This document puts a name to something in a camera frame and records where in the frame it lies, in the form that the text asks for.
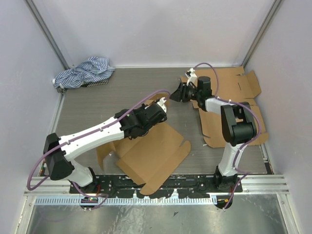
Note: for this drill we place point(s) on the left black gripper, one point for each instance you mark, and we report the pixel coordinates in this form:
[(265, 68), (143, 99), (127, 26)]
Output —
[(144, 107)]

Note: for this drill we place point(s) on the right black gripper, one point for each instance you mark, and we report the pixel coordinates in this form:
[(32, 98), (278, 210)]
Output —
[(180, 94)]

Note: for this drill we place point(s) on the brown cardboard box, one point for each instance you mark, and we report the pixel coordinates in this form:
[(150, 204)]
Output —
[(153, 156)]

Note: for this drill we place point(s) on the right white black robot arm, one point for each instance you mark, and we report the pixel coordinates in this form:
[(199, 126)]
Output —
[(237, 125)]

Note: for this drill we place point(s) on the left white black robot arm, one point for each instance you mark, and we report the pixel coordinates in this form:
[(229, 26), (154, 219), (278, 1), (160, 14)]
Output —
[(61, 152)]

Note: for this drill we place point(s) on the stacked brown cardboard blanks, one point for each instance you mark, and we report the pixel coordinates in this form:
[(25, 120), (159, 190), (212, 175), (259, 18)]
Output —
[(230, 84)]

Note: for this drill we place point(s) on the blue striped crumpled cloth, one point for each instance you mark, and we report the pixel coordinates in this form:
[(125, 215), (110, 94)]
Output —
[(92, 72)]

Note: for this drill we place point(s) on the aluminium frame rail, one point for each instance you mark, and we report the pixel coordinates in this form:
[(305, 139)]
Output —
[(264, 184)]

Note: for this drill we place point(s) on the slotted grey cable duct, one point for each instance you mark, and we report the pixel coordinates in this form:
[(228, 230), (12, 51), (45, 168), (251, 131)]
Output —
[(77, 200)]

